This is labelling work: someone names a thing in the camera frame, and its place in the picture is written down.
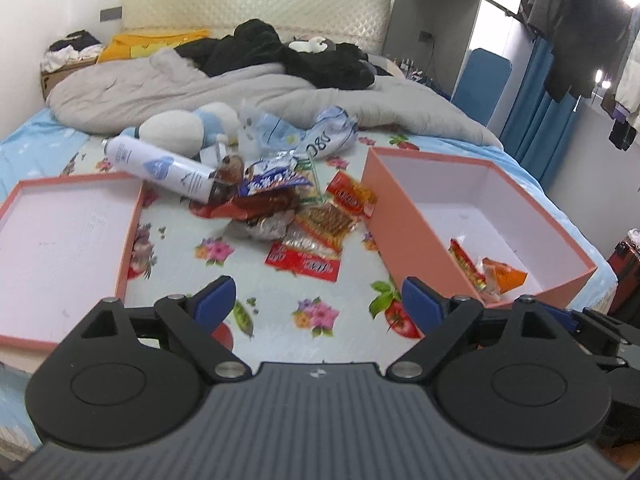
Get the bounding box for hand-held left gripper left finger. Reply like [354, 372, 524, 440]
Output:
[59, 275, 250, 381]

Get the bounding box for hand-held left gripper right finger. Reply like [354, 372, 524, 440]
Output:
[385, 275, 581, 381]

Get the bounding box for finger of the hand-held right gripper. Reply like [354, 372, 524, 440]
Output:
[549, 306, 640, 347]

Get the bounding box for slim red snack packet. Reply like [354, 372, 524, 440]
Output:
[448, 237, 489, 291]

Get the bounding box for silver snack packet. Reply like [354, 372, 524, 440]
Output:
[244, 212, 296, 241]

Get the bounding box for pink cardboard box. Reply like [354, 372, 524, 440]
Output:
[361, 147, 598, 309]

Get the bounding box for brown snack packet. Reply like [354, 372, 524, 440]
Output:
[212, 155, 246, 206]

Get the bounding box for clear packet of brown sticks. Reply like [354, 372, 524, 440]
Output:
[292, 202, 359, 254]

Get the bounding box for red orange snack packet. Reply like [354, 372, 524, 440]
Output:
[326, 170, 379, 219]

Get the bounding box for blue snack packet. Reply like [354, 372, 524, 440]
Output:
[237, 157, 311, 199]

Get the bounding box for red suitcase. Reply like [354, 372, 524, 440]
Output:
[594, 239, 640, 316]

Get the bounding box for white spray bottle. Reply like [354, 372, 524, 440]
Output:
[102, 135, 219, 201]

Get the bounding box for pink cardboard box lid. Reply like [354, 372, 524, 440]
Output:
[0, 172, 146, 351]

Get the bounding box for clear plastic bag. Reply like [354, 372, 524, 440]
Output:
[235, 99, 311, 161]

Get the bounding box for white and blue plush toy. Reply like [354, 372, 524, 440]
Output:
[120, 102, 241, 159]

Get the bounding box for crumpled white blue plastic bag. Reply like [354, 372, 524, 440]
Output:
[295, 106, 359, 161]

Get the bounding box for blue curtain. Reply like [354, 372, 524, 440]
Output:
[499, 35, 584, 191]

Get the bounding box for grey blanket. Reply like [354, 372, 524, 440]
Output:
[47, 47, 504, 149]

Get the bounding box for blue chair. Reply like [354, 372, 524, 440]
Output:
[449, 48, 512, 129]

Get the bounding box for black clothing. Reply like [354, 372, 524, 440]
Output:
[174, 18, 376, 91]

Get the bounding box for yellow pillow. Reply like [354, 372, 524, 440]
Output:
[97, 29, 211, 64]

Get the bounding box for small white plush toy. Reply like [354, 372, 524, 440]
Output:
[288, 36, 329, 55]

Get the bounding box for hanging dark jacket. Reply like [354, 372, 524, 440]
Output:
[542, 0, 631, 104]

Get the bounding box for pile of folded clothes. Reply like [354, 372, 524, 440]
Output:
[40, 30, 104, 72]

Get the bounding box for cream quilted headboard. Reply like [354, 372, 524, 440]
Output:
[121, 0, 392, 54]

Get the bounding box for white cabinet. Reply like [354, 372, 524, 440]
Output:
[384, 0, 531, 86]

